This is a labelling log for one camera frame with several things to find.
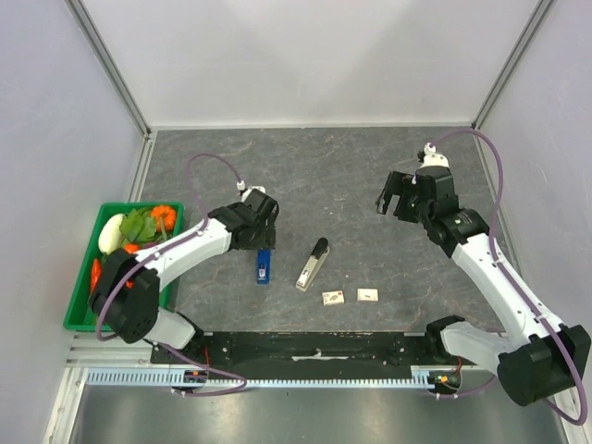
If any blue stapler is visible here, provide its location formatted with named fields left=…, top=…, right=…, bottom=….
left=256, top=249, right=271, bottom=285

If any staple box with red mark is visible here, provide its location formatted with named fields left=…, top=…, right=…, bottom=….
left=322, top=290, right=345, bottom=306

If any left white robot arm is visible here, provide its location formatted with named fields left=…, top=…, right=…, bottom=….
left=89, top=200, right=279, bottom=364

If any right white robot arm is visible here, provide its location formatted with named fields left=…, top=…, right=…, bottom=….
left=376, top=166, right=591, bottom=406

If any beige black stapler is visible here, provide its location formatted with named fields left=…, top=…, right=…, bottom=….
left=295, top=238, right=330, bottom=291

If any orange toy pumpkin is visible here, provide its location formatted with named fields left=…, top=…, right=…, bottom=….
left=150, top=205, right=178, bottom=232

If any white staple box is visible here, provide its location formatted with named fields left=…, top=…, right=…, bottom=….
left=357, top=289, right=379, bottom=302

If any green toy leafy vegetable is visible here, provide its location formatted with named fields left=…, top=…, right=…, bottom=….
left=119, top=207, right=157, bottom=243

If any orange toy carrot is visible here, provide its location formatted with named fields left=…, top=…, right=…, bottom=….
left=123, top=243, right=141, bottom=254

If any white toy eggplant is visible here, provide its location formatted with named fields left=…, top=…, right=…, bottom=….
left=97, top=214, right=125, bottom=254

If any red toy chili pepper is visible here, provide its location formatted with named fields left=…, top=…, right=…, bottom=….
left=90, top=259, right=102, bottom=293

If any green plastic bin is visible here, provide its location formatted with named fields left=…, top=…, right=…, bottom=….
left=63, top=202, right=184, bottom=331

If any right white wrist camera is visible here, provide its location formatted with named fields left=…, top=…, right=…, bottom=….
left=417, top=142, right=450, bottom=168

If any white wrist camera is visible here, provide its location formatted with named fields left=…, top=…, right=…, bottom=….
left=417, top=142, right=450, bottom=168
left=236, top=180, right=265, bottom=202

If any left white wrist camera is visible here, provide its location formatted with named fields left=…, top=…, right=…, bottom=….
left=236, top=180, right=265, bottom=202

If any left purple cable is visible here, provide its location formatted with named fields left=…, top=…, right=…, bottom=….
left=94, top=154, right=250, bottom=398

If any purple cable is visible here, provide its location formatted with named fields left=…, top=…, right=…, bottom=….
left=427, top=129, right=585, bottom=426
left=94, top=154, right=250, bottom=398

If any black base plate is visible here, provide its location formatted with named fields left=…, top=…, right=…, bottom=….
left=181, top=331, right=458, bottom=378

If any light blue cable duct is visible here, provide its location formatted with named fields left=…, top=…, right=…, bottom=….
left=86, top=367, right=435, bottom=389

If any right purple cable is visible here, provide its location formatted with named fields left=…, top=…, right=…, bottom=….
left=427, top=129, right=585, bottom=426

